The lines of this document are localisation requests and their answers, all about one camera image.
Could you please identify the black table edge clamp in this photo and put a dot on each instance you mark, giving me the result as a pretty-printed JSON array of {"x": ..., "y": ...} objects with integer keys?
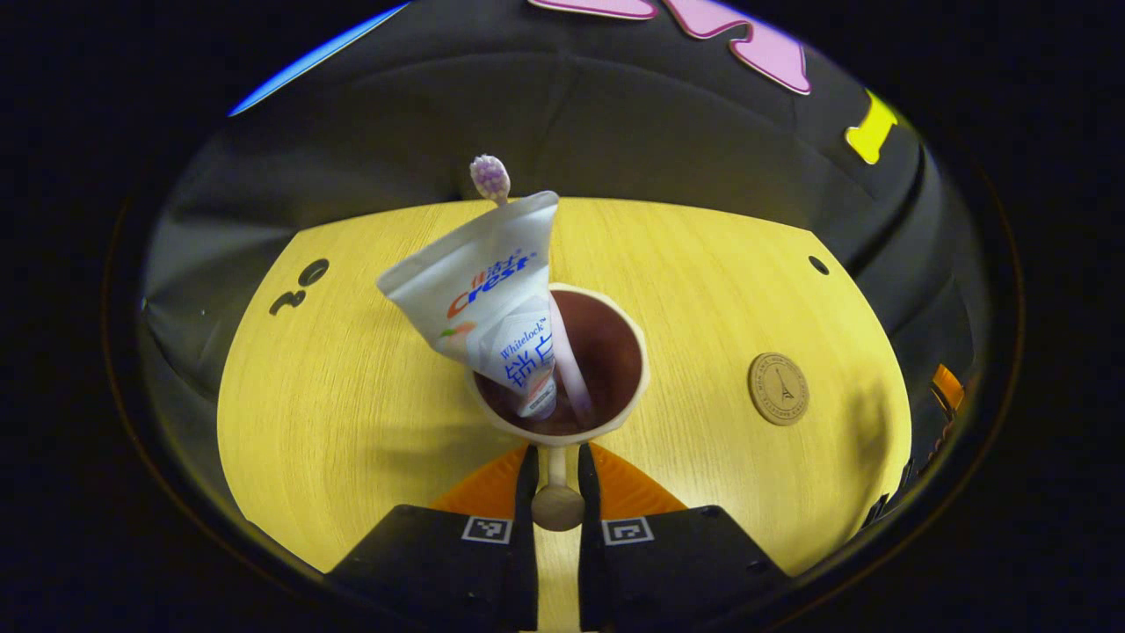
[{"x": 876, "y": 512}]

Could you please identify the wooden desktop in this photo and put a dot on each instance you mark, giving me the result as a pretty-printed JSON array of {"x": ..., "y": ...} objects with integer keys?
[{"x": 334, "y": 422}]

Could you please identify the beige cup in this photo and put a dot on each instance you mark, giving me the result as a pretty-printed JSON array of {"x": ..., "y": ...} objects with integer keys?
[{"x": 606, "y": 360}]

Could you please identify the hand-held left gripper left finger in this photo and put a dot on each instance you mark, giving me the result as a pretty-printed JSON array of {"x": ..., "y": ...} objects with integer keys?
[{"x": 527, "y": 563}]

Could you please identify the black backdrop cloth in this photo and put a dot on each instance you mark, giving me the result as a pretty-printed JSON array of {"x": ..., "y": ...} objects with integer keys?
[{"x": 562, "y": 114}]

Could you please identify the round cork coaster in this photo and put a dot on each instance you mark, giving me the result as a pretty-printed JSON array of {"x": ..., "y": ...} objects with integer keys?
[{"x": 779, "y": 389}]

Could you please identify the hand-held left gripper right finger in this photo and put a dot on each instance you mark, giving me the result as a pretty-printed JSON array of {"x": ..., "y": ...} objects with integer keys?
[{"x": 589, "y": 563}]

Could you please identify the white toothpaste tube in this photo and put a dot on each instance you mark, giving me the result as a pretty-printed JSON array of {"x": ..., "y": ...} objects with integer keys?
[{"x": 475, "y": 281}]

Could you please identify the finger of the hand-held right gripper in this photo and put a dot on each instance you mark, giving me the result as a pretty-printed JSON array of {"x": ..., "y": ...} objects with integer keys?
[{"x": 947, "y": 387}]

